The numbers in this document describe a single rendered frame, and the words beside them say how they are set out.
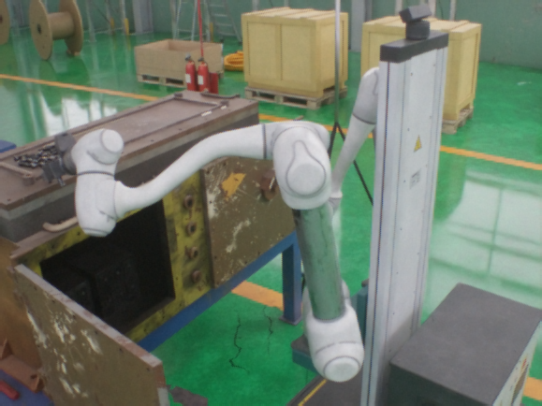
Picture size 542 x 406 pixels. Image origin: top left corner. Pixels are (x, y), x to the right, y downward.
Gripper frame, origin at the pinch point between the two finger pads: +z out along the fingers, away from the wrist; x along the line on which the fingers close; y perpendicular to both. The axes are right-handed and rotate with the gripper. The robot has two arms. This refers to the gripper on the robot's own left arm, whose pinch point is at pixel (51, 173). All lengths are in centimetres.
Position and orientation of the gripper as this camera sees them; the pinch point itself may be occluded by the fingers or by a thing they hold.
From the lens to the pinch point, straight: 189.6
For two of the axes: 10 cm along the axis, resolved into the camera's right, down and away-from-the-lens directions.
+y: 3.8, 9.1, 1.7
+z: -7.4, 1.9, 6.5
